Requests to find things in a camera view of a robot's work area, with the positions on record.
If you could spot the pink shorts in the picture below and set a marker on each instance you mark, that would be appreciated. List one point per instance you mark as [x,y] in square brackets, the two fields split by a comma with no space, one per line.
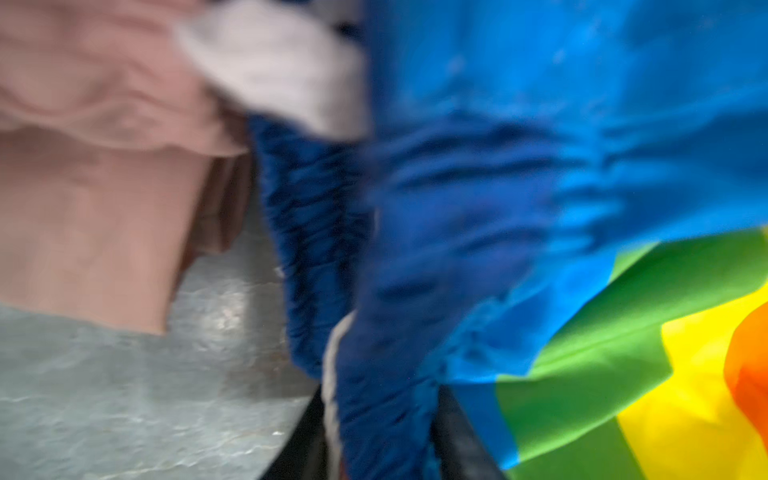
[118,166]

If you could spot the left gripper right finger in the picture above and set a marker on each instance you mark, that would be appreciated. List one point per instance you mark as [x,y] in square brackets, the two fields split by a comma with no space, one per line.
[460,453]

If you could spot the rainbow striped shorts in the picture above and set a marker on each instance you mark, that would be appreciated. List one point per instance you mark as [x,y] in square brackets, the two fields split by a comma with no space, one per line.
[558,209]

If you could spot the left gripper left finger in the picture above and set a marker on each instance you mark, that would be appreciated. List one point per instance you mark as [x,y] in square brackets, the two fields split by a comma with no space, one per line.
[304,456]

